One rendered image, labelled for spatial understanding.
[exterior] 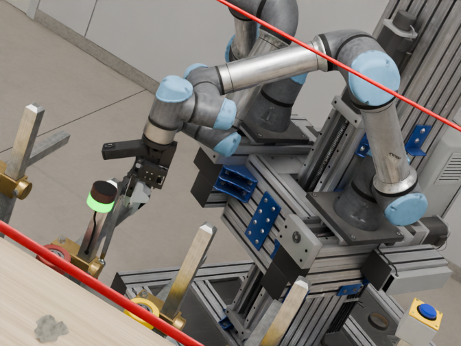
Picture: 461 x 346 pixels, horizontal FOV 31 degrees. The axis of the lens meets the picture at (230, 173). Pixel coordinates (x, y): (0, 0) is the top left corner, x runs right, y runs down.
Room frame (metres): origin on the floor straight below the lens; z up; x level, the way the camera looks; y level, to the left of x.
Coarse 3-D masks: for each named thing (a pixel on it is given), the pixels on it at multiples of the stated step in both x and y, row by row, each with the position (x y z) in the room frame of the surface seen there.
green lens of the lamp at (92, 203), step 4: (88, 196) 1.63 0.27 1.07; (88, 200) 1.62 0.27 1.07; (92, 200) 1.62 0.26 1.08; (88, 204) 1.62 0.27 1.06; (92, 204) 1.62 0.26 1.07; (96, 204) 1.61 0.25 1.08; (100, 204) 1.62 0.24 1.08; (108, 204) 1.63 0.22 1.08; (112, 204) 1.64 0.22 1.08; (92, 208) 1.62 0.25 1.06; (96, 208) 1.61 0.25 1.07; (100, 208) 1.62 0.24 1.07; (104, 208) 1.62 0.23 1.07; (108, 208) 1.63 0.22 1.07
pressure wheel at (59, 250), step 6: (48, 246) 1.61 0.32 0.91; (54, 246) 1.62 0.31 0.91; (60, 246) 1.64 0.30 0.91; (54, 252) 1.60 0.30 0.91; (60, 252) 1.62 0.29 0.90; (66, 252) 1.62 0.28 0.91; (36, 258) 1.58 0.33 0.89; (42, 258) 1.57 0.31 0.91; (66, 258) 1.60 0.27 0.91; (48, 264) 1.56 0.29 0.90; (60, 270) 1.57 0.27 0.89
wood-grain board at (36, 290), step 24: (0, 240) 1.57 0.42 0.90; (0, 264) 1.49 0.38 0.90; (24, 264) 1.53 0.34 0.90; (0, 288) 1.42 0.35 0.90; (24, 288) 1.45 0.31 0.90; (48, 288) 1.49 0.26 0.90; (72, 288) 1.52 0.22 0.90; (0, 312) 1.35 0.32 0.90; (24, 312) 1.38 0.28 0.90; (48, 312) 1.41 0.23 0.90; (72, 312) 1.45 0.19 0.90; (96, 312) 1.48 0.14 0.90; (120, 312) 1.52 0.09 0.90; (0, 336) 1.29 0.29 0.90; (24, 336) 1.32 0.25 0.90; (72, 336) 1.38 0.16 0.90; (96, 336) 1.41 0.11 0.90; (120, 336) 1.44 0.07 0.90; (144, 336) 1.48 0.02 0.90
